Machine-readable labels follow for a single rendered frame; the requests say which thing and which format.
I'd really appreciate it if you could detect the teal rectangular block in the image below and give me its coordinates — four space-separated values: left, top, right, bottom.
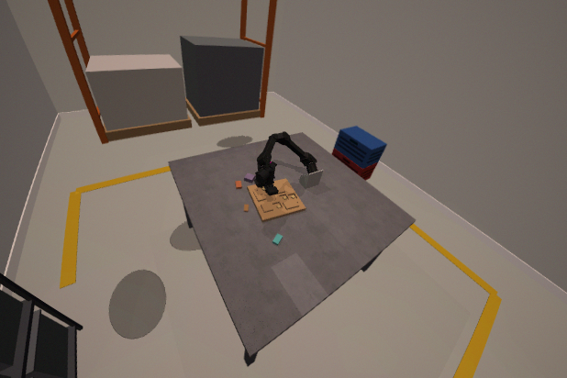
272 233 283 246

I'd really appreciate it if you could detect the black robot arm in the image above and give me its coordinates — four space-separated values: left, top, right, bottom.
254 131 317 188

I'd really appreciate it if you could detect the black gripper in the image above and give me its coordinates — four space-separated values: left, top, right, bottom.
263 176 279 195

